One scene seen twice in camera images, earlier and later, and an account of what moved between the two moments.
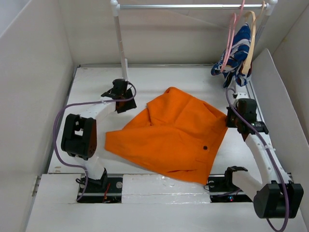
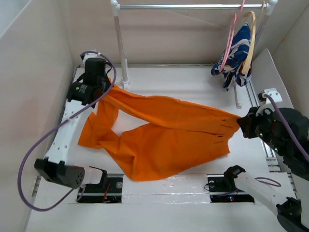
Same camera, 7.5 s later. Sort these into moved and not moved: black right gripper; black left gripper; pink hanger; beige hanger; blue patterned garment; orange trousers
Moved: black right gripper; orange trousers; black left gripper
Not moved: pink hanger; blue patterned garment; beige hanger
